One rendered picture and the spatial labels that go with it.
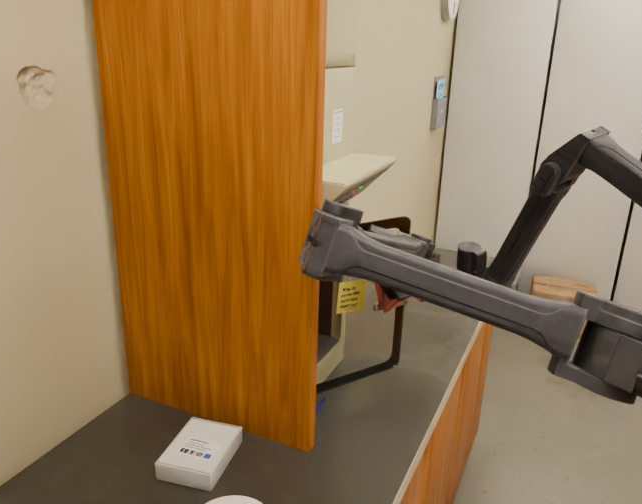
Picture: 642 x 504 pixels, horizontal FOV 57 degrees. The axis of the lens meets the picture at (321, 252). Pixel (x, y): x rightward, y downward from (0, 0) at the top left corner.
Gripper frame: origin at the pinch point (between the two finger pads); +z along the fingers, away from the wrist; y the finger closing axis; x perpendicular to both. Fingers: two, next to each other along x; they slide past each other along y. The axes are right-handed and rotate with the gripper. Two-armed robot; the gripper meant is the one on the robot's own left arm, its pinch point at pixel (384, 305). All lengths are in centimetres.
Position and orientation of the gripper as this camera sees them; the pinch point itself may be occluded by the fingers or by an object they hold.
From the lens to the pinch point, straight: 136.0
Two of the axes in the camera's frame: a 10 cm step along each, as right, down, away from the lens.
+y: 4.8, 6.8, -5.6
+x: 8.4, -1.7, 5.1
